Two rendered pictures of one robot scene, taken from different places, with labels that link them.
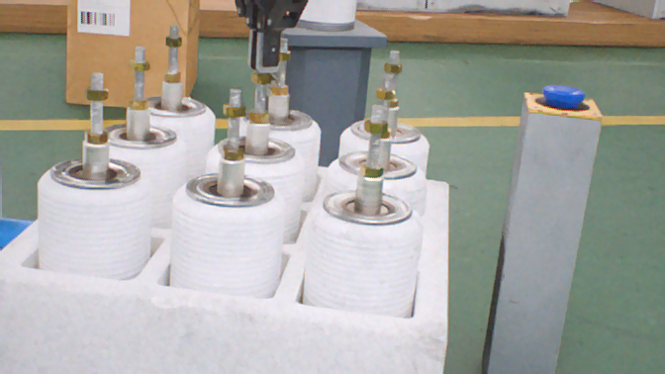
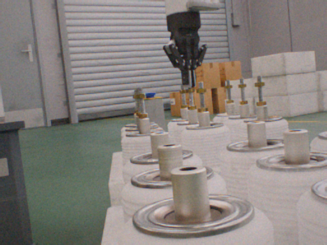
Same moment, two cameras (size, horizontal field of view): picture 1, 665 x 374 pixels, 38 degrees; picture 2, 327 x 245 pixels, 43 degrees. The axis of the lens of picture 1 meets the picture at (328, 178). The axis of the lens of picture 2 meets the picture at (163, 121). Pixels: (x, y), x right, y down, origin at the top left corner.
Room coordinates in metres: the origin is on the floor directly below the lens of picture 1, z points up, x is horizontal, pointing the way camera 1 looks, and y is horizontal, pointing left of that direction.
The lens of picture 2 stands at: (1.12, 0.96, 0.33)
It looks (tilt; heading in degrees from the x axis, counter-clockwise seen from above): 4 degrees down; 259
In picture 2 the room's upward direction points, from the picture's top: 6 degrees counter-clockwise
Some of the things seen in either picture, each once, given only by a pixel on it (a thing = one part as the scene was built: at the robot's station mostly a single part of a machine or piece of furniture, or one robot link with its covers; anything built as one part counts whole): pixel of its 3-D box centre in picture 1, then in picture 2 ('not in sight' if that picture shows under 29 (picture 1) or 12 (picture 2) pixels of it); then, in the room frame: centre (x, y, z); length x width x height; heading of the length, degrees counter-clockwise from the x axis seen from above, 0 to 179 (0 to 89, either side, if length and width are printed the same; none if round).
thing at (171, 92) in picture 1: (171, 96); (144, 127); (1.01, 0.18, 0.26); 0.02 x 0.02 x 0.03
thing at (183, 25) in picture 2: not in sight; (184, 33); (0.89, 0.07, 0.45); 0.08 x 0.08 x 0.09
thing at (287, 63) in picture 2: not in sight; (283, 64); (-0.66, -2.46, 0.45); 0.39 x 0.39 x 0.18; 21
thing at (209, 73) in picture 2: not in sight; (204, 76); (-0.34, -3.81, 0.45); 0.30 x 0.24 x 0.30; 112
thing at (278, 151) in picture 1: (256, 150); (193, 122); (0.89, 0.07, 0.25); 0.08 x 0.08 x 0.01
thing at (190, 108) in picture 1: (171, 107); (145, 133); (1.01, 0.18, 0.25); 0.08 x 0.08 x 0.01
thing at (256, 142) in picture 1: (257, 138); (193, 117); (0.89, 0.07, 0.26); 0.02 x 0.02 x 0.03
